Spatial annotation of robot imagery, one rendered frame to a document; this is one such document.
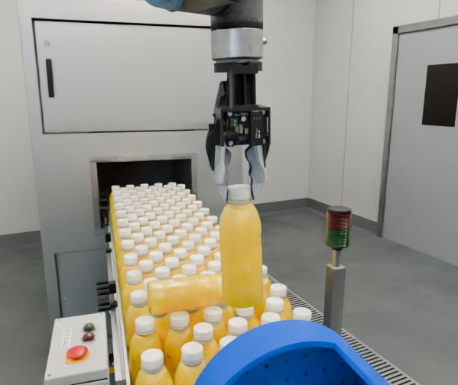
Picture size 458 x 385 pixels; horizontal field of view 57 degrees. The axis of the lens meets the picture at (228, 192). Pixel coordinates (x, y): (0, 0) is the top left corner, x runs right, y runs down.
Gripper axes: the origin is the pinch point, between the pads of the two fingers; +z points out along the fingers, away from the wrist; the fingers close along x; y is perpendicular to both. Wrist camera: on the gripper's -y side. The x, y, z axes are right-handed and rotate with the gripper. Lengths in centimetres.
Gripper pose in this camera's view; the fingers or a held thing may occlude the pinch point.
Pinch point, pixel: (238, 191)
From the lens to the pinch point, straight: 68.9
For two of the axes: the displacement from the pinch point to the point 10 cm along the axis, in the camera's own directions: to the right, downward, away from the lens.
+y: 1.6, 2.5, -9.5
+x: 9.9, -0.7, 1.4
